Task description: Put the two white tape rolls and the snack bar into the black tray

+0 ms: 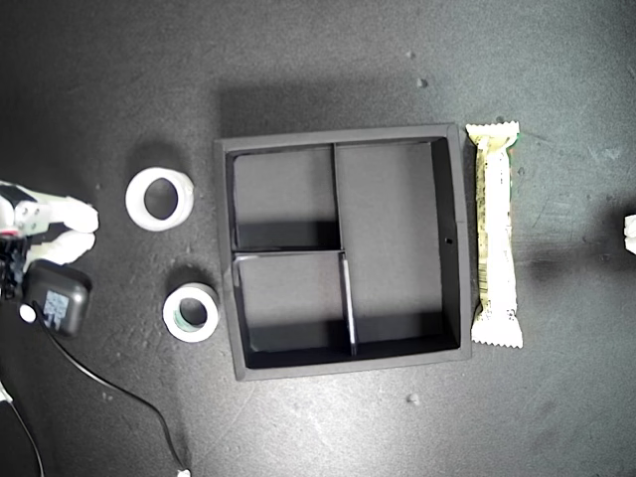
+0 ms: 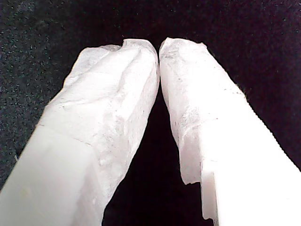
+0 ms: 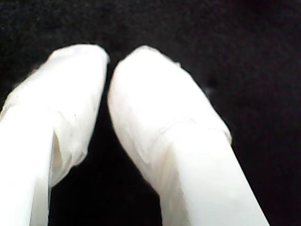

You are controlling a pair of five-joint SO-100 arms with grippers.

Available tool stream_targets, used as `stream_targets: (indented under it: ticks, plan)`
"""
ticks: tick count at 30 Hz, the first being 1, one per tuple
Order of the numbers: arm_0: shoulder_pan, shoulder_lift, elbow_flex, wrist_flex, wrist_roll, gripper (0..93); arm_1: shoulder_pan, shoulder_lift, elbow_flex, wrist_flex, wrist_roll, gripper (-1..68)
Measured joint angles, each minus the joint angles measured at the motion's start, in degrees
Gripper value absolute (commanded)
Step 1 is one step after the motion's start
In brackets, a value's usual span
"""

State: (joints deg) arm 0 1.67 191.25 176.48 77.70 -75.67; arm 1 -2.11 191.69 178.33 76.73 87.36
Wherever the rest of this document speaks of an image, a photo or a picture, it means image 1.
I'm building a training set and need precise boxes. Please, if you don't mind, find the black red wire bundle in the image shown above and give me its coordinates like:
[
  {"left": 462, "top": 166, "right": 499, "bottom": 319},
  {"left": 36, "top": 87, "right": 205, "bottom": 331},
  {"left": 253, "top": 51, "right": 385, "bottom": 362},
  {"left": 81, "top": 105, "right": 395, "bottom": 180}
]
[{"left": 0, "top": 229, "right": 29, "bottom": 299}]

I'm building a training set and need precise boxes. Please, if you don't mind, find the black tray with wells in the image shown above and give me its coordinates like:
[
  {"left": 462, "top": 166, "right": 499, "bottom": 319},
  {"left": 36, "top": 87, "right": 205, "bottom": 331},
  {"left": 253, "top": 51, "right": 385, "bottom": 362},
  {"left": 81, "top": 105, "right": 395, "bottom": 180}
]
[{"left": 213, "top": 122, "right": 474, "bottom": 383}]

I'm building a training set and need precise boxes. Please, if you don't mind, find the thin white cable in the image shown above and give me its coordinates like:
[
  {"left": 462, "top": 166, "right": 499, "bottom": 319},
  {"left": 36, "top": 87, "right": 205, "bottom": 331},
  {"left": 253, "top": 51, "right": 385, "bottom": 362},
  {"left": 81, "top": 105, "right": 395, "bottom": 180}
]
[{"left": 0, "top": 380, "right": 47, "bottom": 477}]

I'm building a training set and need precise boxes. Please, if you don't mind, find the small white tape roll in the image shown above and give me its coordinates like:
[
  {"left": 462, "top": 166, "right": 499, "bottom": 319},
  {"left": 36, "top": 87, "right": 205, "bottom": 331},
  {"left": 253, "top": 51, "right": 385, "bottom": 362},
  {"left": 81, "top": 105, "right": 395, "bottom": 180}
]
[{"left": 162, "top": 281, "right": 221, "bottom": 343}]

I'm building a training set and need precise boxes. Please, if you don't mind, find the black camera cable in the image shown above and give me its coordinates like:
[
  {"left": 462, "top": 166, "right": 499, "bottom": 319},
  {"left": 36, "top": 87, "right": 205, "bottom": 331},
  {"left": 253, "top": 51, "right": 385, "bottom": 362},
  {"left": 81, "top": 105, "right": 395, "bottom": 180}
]
[{"left": 29, "top": 300, "right": 188, "bottom": 473}]

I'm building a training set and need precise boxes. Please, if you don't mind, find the large white tape roll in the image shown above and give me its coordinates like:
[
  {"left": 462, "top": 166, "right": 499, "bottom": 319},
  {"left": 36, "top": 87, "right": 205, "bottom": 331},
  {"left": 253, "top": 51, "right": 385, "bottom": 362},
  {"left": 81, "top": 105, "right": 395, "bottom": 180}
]
[{"left": 123, "top": 167, "right": 196, "bottom": 234}]

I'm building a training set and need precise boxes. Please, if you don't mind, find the snack bar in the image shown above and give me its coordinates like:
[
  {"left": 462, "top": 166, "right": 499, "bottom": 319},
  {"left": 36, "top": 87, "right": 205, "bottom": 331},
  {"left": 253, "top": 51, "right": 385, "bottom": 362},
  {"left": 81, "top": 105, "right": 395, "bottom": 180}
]
[{"left": 465, "top": 120, "right": 525, "bottom": 349}]

